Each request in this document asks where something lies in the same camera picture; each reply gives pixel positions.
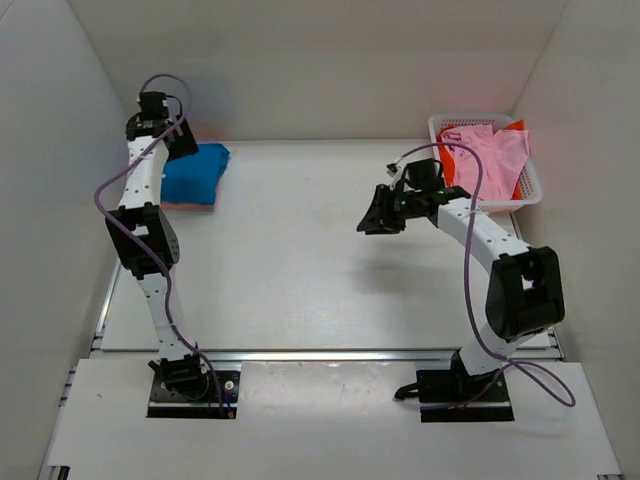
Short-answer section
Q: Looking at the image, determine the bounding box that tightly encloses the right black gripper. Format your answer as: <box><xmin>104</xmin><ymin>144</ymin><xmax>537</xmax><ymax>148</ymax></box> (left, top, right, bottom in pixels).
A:
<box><xmin>358</xmin><ymin>185</ymin><xmax>422</xmax><ymax>235</ymax></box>

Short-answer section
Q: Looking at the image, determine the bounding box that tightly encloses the blue polo t-shirt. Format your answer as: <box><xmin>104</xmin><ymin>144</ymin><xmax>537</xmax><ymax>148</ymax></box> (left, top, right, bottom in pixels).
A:
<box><xmin>161</xmin><ymin>143</ymin><xmax>231</xmax><ymax>208</ymax></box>

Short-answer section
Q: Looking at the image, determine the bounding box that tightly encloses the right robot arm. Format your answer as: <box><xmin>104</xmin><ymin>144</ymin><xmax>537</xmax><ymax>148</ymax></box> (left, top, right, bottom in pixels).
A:
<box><xmin>356</xmin><ymin>159</ymin><xmax>565</xmax><ymax>401</ymax></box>

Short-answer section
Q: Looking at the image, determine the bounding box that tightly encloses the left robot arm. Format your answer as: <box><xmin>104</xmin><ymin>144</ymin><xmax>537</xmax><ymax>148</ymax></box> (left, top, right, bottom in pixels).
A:
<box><xmin>106</xmin><ymin>91</ymin><xmax>209</xmax><ymax>400</ymax></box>

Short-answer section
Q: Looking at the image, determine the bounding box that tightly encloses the folded salmon pink t-shirt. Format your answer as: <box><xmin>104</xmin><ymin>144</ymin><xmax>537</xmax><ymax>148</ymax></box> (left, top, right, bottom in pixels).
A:
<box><xmin>161</xmin><ymin>172</ymin><xmax>220</xmax><ymax>212</ymax></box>

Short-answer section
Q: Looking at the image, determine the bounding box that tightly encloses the pink t-shirt in basket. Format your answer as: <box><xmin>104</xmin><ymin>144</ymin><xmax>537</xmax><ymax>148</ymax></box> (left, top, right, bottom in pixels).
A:
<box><xmin>439</xmin><ymin>125</ymin><xmax>530</xmax><ymax>201</ymax></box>

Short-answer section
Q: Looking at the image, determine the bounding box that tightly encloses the orange t-shirt in basket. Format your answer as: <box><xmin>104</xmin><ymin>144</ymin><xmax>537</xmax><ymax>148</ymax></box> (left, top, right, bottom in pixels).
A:
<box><xmin>434</xmin><ymin>118</ymin><xmax>535</xmax><ymax>200</ymax></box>

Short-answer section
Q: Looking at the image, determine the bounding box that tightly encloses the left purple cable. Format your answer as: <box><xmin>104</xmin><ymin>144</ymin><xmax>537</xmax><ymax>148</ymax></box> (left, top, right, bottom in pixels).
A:
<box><xmin>92</xmin><ymin>74</ymin><xmax>236</xmax><ymax>419</ymax></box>

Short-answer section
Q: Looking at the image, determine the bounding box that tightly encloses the purple cable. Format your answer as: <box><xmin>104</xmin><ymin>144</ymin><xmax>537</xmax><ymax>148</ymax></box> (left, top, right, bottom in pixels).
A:
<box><xmin>92</xmin><ymin>74</ymin><xmax>236</xmax><ymax>419</ymax></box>
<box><xmin>385</xmin><ymin>142</ymin><xmax>576</xmax><ymax>408</ymax></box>

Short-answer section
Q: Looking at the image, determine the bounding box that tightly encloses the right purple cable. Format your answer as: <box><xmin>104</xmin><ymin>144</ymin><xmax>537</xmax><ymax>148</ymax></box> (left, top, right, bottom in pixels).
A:
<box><xmin>385</xmin><ymin>142</ymin><xmax>576</xmax><ymax>408</ymax></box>

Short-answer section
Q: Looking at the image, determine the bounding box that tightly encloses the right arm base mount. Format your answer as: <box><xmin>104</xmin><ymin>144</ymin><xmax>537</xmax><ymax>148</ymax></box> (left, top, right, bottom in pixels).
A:
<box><xmin>393</xmin><ymin>360</ymin><xmax>515</xmax><ymax>423</ymax></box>

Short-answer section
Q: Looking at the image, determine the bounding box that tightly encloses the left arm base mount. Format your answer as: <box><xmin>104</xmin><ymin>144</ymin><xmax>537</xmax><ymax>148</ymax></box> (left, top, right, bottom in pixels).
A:
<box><xmin>146</xmin><ymin>355</ymin><xmax>241</xmax><ymax>420</ymax></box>

